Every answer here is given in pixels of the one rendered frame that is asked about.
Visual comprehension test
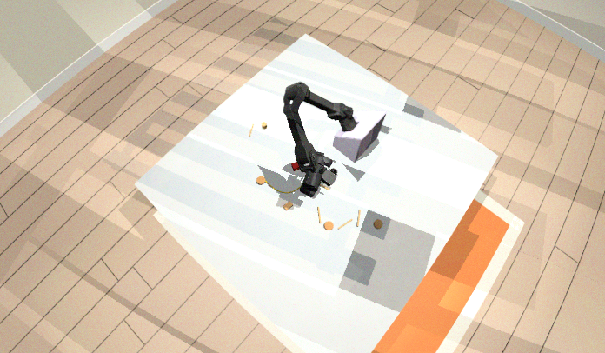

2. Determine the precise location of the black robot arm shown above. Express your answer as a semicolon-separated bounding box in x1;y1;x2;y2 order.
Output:
283;81;359;191

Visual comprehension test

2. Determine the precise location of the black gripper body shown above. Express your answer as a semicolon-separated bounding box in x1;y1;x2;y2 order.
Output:
300;156;333;197

